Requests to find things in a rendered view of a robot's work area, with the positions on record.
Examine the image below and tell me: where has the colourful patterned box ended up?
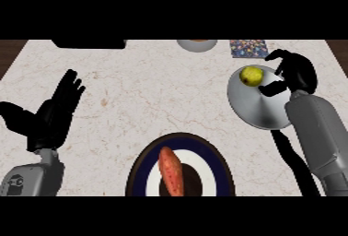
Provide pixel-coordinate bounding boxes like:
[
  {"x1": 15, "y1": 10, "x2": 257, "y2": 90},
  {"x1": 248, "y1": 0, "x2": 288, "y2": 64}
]
[{"x1": 229, "y1": 39, "x2": 270, "y2": 59}]

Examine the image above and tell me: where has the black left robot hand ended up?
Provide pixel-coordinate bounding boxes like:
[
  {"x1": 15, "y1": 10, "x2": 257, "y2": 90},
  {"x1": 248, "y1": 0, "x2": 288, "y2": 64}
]
[{"x1": 0, "y1": 68, "x2": 87, "y2": 153}]

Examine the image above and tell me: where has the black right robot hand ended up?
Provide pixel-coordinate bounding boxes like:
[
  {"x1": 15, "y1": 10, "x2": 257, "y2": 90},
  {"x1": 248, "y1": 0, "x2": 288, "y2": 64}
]
[{"x1": 257, "y1": 49, "x2": 320, "y2": 98}]

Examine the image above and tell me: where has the grey bowl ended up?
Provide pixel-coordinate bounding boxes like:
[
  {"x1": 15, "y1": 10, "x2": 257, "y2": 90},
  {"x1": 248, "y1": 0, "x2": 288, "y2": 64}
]
[{"x1": 176, "y1": 39, "x2": 218, "y2": 53}]

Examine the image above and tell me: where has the blue-rimmed white plate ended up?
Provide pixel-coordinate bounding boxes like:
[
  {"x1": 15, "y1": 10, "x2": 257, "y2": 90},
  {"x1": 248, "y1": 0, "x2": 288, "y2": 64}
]
[{"x1": 125, "y1": 132, "x2": 236, "y2": 197}]

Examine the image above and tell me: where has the orange sweet potato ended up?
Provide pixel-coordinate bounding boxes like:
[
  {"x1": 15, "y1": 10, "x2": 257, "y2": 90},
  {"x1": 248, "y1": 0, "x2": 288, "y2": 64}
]
[{"x1": 158, "y1": 146, "x2": 186, "y2": 197}]

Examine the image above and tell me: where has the black appliance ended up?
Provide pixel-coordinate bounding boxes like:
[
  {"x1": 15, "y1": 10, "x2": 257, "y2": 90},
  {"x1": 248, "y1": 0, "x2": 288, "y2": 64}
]
[{"x1": 50, "y1": 39, "x2": 128, "y2": 50}]

